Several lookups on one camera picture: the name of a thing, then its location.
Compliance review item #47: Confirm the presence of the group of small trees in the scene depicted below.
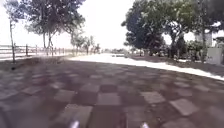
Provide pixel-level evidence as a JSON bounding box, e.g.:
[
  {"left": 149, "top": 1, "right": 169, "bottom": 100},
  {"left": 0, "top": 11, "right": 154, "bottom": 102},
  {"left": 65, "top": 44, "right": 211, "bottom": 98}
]
[{"left": 69, "top": 33, "right": 102, "bottom": 56}]

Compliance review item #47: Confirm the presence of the group of large trees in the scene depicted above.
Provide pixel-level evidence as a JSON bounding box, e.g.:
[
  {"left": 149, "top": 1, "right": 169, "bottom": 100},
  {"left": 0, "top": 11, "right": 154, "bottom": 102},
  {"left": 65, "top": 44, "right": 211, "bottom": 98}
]
[{"left": 120, "top": 0, "right": 224, "bottom": 63}]

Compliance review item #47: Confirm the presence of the large leafy tree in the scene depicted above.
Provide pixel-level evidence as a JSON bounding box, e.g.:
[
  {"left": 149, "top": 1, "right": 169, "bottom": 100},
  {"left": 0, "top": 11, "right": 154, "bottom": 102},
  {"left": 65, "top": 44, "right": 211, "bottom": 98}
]
[{"left": 19, "top": 0, "right": 87, "bottom": 56}]

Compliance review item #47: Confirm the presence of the bare soil strip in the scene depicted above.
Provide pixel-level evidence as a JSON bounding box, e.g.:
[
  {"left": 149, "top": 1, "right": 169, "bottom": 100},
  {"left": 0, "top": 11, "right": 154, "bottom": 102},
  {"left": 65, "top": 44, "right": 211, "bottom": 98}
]
[
  {"left": 0, "top": 55, "right": 73, "bottom": 72},
  {"left": 128, "top": 54, "right": 224, "bottom": 78}
]

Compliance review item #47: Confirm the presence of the thin tree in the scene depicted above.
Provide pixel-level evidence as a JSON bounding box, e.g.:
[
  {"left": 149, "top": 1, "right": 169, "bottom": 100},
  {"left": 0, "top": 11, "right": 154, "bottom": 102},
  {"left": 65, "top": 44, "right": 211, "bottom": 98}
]
[{"left": 2, "top": 0, "right": 26, "bottom": 64}]

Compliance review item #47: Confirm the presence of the pale building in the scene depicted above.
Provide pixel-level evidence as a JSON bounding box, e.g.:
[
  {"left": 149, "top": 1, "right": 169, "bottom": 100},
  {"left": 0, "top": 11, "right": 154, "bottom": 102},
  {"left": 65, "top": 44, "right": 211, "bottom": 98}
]
[{"left": 194, "top": 31, "right": 224, "bottom": 66}]

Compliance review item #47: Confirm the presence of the wooden rail fence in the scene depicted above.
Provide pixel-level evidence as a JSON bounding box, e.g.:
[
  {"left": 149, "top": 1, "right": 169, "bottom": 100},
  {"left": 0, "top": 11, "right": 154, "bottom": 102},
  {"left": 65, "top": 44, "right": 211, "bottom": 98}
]
[{"left": 0, "top": 43, "right": 98, "bottom": 61}]

